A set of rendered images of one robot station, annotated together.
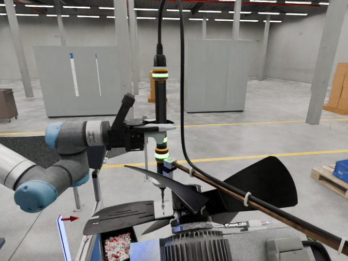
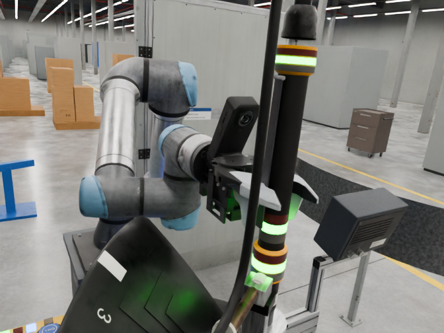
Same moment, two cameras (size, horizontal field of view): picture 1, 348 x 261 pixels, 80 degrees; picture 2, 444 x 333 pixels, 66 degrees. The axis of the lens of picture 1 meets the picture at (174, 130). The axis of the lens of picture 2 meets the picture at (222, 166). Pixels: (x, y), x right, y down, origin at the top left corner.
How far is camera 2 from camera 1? 0.49 m
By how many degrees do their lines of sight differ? 63
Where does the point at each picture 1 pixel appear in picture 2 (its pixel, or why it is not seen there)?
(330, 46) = not seen: outside the picture
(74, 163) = (163, 189)
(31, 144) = (332, 187)
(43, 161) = not seen: hidden behind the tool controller
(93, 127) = (190, 144)
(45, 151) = not seen: hidden behind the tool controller
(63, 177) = (129, 195)
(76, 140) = (172, 155)
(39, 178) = (103, 178)
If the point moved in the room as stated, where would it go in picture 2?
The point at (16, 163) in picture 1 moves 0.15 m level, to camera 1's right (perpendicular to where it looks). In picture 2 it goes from (108, 152) to (115, 179)
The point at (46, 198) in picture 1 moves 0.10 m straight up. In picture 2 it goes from (86, 203) to (84, 146)
